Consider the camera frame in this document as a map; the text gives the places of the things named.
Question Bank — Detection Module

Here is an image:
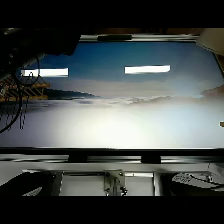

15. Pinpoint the black cable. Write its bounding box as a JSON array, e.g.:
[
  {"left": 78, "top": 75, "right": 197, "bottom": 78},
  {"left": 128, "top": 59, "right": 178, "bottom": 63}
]
[{"left": 0, "top": 55, "right": 42, "bottom": 135}]

